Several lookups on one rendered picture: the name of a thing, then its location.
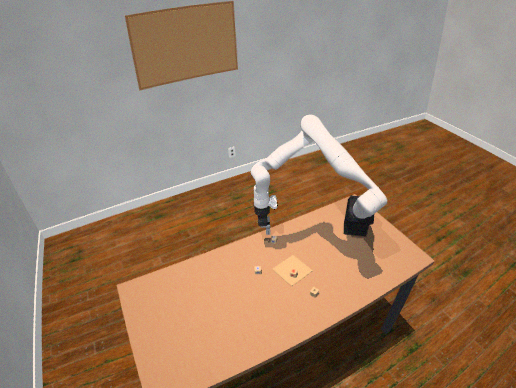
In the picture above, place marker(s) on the tan flat mat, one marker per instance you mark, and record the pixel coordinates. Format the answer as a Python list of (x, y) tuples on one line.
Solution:
[(283, 270)]

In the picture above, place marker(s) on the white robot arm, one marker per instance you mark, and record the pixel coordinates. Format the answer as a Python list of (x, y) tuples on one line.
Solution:
[(340, 160)]

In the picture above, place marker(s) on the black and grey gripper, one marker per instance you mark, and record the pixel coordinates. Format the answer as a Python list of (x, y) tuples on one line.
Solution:
[(262, 209)]

